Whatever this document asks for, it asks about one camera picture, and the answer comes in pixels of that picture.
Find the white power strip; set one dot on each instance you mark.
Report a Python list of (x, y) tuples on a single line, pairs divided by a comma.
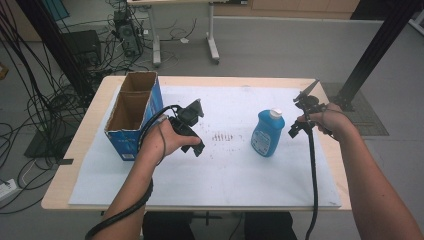
[(7, 189)]

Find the black tape strip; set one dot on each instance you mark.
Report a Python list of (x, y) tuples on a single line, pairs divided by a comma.
[(66, 161)]

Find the blue bottle with white cap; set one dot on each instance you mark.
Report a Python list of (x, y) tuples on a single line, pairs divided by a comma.
[(266, 135)]

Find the dark floor plate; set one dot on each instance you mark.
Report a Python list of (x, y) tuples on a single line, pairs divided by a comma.
[(43, 143)]

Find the white metal desk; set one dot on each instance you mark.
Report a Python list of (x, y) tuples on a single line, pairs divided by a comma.
[(212, 36)]

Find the black equipment box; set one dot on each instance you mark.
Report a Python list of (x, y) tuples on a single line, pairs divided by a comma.
[(83, 46)]

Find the wooden cabinet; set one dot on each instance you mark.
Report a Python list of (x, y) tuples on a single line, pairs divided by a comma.
[(300, 8)]

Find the black computer tower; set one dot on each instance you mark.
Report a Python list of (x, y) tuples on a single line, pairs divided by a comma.
[(128, 33)]

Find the person's left hand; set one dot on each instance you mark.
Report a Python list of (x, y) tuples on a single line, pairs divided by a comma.
[(163, 138)]

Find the person's right hand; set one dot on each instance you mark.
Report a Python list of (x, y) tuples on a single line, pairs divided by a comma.
[(333, 120)]

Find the light wooden table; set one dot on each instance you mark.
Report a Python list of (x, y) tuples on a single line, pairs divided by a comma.
[(96, 110)]

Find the person's left leg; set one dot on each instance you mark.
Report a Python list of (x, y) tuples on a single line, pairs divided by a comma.
[(166, 226)]

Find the grey floor mat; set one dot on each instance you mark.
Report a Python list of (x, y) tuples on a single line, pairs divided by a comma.
[(370, 116)]

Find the black metal stand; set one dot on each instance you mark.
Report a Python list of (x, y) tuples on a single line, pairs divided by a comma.
[(56, 43), (376, 50)]

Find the open blue cardboard box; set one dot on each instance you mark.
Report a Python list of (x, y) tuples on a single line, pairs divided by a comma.
[(131, 110)]

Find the white table mat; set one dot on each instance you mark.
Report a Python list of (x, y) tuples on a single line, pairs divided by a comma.
[(233, 180)]

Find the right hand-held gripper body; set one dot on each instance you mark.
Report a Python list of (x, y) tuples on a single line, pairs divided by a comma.
[(310, 103)]

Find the person's right leg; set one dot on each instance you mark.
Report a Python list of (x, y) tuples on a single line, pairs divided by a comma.
[(270, 226)]

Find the person's leg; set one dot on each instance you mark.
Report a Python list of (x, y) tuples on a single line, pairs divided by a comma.
[(166, 226), (270, 226)]

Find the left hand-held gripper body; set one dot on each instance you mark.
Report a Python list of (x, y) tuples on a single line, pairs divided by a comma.
[(186, 116)]

